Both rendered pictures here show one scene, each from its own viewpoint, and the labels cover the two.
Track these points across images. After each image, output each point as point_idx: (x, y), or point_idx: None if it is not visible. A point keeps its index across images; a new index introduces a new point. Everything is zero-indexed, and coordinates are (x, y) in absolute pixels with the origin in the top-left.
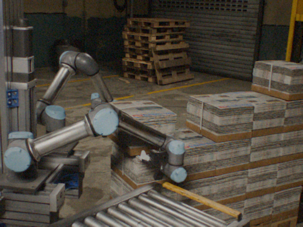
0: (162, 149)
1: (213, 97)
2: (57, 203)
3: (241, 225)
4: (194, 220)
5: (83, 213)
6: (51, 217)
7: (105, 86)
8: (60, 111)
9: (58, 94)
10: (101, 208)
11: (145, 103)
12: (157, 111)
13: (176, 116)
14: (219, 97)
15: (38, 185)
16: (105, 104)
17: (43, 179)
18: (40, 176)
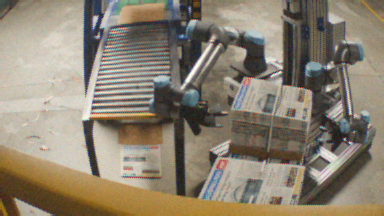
0: (200, 108)
1: (280, 187)
2: (226, 88)
3: (83, 113)
4: (111, 103)
5: (176, 71)
6: (230, 98)
7: (341, 91)
8: (307, 66)
9: (335, 68)
10: (173, 78)
11: (293, 110)
12: (252, 100)
13: (230, 111)
14: (274, 195)
15: (234, 67)
16: (209, 24)
17: (242, 71)
18: (249, 72)
